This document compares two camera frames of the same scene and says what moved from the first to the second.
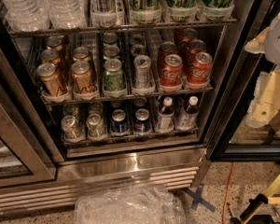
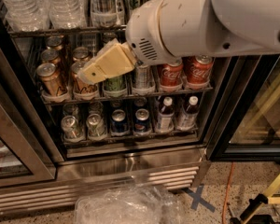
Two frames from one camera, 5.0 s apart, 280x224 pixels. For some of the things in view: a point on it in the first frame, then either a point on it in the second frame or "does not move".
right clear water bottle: x=66 y=7 does not move
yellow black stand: x=251 y=214 does not move
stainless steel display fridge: x=105 y=86 does not move
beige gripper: x=279 y=37 to x=145 y=32
